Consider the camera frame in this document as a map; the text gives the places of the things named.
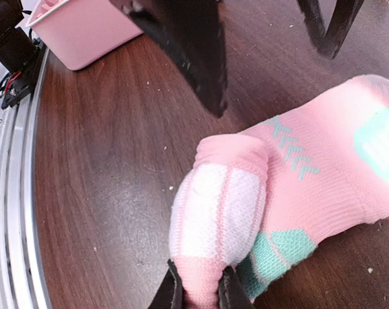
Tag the pink plastic organizer tray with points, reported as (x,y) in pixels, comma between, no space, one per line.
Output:
(79,32)

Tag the pink sock with teal patches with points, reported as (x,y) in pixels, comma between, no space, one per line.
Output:
(263,199)

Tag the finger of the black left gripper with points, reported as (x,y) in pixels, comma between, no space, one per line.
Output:
(191,34)
(328,41)

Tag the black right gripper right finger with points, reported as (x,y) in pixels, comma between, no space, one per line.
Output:
(231,294)

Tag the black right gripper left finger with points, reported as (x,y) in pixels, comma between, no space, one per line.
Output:
(170,293)

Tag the aluminium front rail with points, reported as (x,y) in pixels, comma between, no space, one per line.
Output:
(22,280)

